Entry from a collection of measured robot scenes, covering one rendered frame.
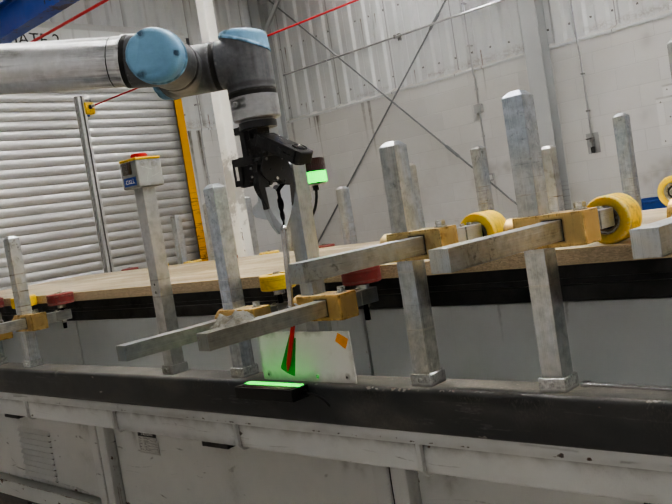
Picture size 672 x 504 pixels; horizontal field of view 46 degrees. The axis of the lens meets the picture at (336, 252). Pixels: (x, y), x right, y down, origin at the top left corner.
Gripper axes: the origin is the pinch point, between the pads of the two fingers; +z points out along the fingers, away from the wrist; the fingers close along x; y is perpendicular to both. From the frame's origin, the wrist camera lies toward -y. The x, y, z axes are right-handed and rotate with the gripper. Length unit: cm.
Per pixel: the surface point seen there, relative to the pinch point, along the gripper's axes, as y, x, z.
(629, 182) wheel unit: -18, -115, 4
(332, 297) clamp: -4.7, -5.3, 14.6
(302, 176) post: 0.9, -8.2, -8.9
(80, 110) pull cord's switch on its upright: 258, -115, -72
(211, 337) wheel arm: -2.8, 22.3, 15.9
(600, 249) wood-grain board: -50, -22, 12
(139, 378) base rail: 64, -4, 32
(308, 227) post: 0.9, -7.6, 1.0
